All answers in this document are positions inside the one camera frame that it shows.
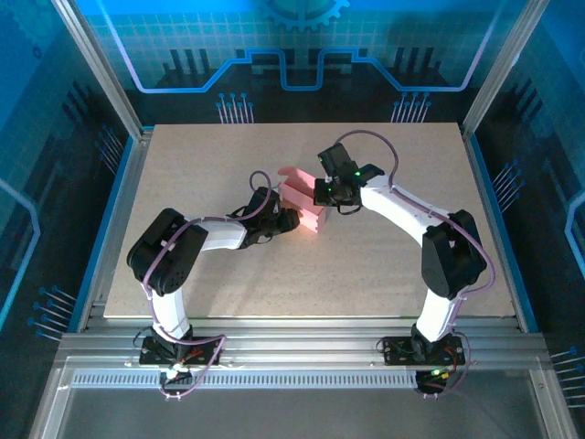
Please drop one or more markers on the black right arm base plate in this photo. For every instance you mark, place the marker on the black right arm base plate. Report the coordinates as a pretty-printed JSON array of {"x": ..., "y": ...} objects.
[{"x": 397, "y": 352}]

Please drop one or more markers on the blue edge strip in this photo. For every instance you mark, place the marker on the blue edge strip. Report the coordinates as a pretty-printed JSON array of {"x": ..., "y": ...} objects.
[
  {"x": 501, "y": 219},
  {"x": 106, "y": 219}
]

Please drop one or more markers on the aluminium side rail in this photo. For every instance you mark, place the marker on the aluminium side rail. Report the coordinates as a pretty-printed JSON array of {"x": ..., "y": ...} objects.
[
  {"x": 122, "y": 219},
  {"x": 489, "y": 219}
]

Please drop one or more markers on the white left base connector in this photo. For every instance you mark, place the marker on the white left base connector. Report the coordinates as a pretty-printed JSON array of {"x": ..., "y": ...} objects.
[{"x": 176, "y": 375}]

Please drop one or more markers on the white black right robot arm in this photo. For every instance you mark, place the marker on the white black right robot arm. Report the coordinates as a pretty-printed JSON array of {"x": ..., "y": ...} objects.
[{"x": 402, "y": 206}]

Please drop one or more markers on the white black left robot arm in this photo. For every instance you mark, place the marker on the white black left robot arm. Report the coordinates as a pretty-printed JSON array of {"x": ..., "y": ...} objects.
[{"x": 169, "y": 311}]

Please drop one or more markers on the aluminium frame post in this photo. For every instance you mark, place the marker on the aluminium frame post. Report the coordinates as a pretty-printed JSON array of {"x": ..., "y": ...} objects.
[
  {"x": 91, "y": 59},
  {"x": 498, "y": 59}
]

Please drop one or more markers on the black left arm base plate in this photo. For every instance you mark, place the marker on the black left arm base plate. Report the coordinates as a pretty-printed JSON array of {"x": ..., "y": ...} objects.
[{"x": 205, "y": 352}]

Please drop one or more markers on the aluminium cross rail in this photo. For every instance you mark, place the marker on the aluminium cross rail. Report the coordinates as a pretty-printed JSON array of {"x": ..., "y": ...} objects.
[{"x": 297, "y": 338}]

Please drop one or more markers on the pink cloth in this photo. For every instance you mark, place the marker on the pink cloth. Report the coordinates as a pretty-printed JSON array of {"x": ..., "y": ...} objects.
[{"x": 304, "y": 201}]

